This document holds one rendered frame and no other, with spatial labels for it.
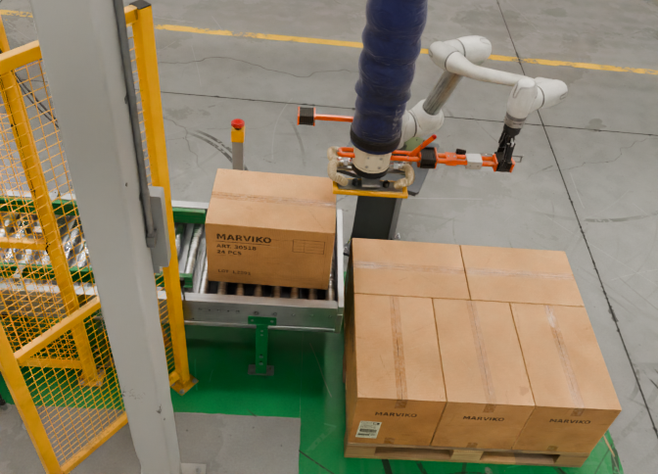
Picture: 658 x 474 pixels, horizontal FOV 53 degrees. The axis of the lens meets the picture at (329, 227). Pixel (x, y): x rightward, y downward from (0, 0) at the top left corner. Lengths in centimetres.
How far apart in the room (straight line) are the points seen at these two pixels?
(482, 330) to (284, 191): 118
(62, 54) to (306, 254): 186
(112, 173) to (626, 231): 404
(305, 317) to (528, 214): 221
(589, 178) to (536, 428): 263
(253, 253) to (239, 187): 33
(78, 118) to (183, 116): 379
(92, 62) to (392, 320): 213
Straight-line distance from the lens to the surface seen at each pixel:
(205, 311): 327
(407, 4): 252
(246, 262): 321
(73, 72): 157
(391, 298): 335
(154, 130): 242
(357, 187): 296
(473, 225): 468
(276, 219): 307
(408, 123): 372
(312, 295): 329
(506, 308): 347
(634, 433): 401
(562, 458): 365
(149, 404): 253
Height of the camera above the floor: 305
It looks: 43 degrees down
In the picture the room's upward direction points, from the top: 7 degrees clockwise
